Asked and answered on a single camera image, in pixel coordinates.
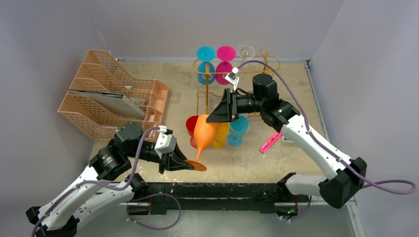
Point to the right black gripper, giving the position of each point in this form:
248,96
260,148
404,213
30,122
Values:
234,105

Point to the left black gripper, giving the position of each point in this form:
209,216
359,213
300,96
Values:
173,160

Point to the yellow wine glass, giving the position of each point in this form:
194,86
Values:
220,140

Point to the blue wine glass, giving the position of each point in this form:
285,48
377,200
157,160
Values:
237,131
206,70

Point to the orange wine glass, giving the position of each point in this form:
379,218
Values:
205,134

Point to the red wine glass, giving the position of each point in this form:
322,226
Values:
190,126

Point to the magenta wine glass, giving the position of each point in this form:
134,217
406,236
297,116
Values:
225,54

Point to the clear wine glass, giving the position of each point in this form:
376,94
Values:
245,52

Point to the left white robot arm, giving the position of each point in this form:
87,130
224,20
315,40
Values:
110,178

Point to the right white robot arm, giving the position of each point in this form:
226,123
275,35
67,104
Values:
339,182

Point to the pink highlighter marker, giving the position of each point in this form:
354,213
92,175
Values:
270,142

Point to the light blue stapler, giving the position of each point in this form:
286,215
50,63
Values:
285,139

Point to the grey folder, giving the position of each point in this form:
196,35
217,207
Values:
116,103

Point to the peach plastic file organizer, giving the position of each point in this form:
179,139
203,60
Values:
100,71

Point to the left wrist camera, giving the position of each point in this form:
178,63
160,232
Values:
166,141

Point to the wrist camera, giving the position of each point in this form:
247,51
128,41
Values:
232,78
166,141

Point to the gold wire glass rack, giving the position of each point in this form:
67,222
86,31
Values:
270,64

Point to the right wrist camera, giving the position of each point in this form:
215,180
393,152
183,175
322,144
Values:
232,78

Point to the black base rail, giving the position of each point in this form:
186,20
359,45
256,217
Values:
265,198

